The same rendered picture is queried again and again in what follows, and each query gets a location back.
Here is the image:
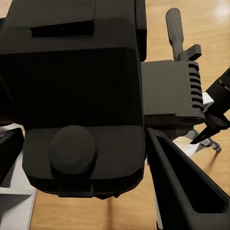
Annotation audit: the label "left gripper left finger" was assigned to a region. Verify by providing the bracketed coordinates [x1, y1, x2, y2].
[0, 127, 24, 185]

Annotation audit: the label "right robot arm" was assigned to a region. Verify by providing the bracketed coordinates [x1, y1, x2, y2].
[191, 68, 230, 144]

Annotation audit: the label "camera tripod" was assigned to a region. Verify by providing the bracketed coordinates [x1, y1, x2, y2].
[141, 7, 222, 230]

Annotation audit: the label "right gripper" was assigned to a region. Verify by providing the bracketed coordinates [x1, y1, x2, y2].
[191, 78, 230, 144]

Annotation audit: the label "digital camera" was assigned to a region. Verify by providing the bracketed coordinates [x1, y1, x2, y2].
[0, 0, 148, 200]

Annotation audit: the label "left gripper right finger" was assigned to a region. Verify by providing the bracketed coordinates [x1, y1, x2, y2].
[145, 127, 230, 230]

